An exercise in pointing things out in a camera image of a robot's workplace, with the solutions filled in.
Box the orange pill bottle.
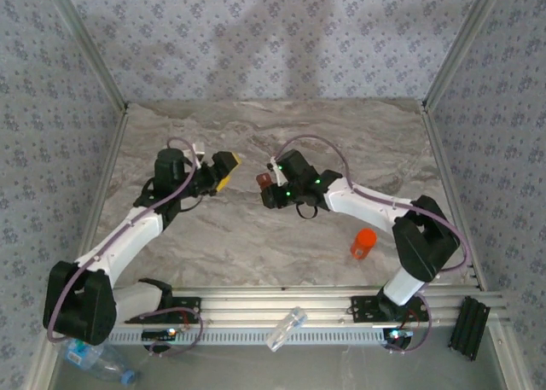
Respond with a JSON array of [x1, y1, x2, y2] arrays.
[[350, 228, 378, 261]]

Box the clear plastic box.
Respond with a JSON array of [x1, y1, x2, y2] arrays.
[[264, 306, 308, 352]]

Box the left controller board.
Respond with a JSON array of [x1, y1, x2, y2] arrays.
[[142, 328, 178, 342]]

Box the controller board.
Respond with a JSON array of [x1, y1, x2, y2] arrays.
[[382, 328, 415, 344], [142, 328, 178, 342]]

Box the right controller board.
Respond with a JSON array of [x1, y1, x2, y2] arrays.
[[382, 328, 415, 344]]

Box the clear plastic water bottle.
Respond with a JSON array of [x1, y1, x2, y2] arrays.
[[57, 337, 140, 386]]

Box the black extrusion piece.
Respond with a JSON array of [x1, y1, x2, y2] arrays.
[[447, 295, 491, 361]]

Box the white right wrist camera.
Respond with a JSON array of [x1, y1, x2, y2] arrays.
[[266, 155, 286, 187]]

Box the thin black left wrist cable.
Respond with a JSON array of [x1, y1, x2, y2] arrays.
[[178, 192, 205, 215]]

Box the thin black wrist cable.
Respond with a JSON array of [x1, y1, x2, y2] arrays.
[[178, 192, 205, 215], [296, 201, 320, 221]]

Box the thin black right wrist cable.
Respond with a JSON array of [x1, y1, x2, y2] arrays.
[[296, 201, 320, 221]]

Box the aluminium left side rail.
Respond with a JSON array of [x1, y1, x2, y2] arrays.
[[63, 108, 129, 288]]

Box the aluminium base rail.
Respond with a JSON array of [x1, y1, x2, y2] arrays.
[[44, 285, 511, 327]]

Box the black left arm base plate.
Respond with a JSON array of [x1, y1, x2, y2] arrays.
[[124, 295, 202, 325]]

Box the aluminium left frame post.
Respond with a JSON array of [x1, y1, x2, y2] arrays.
[[42, 0, 129, 112]]

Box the aluminium frame post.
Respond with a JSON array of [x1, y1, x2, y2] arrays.
[[42, 0, 129, 112], [421, 0, 507, 109]]

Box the grey slotted cable duct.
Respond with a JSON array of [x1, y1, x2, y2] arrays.
[[106, 324, 387, 346]]

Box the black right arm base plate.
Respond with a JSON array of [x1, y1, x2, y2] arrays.
[[350, 294, 430, 323]]

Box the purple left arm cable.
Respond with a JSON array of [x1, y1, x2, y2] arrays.
[[45, 137, 205, 359]]

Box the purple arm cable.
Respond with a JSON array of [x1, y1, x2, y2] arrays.
[[272, 133, 473, 356], [45, 137, 205, 359]]

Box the aluminium right side rail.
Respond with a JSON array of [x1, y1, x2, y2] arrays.
[[420, 106, 487, 291]]

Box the aluminium right frame post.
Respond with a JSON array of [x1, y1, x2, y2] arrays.
[[421, 0, 507, 109]]

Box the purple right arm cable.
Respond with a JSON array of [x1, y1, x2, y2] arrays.
[[272, 133, 473, 356]]

